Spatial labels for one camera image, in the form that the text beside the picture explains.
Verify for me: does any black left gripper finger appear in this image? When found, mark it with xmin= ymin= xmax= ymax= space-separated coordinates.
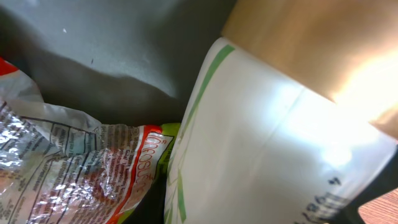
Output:
xmin=330 ymin=154 xmax=397 ymax=224

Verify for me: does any white tube gold cap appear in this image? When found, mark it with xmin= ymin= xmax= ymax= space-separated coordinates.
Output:
xmin=164 ymin=0 xmax=398 ymax=224

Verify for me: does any green snack bag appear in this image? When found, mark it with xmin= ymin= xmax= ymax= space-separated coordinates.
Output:
xmin=1 ymin=61 xmax=180 ymax=223

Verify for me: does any grey plastic shopping basket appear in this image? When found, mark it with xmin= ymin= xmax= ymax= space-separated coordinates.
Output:
xmin=1 ymin=0 xmax=234 ymax=126

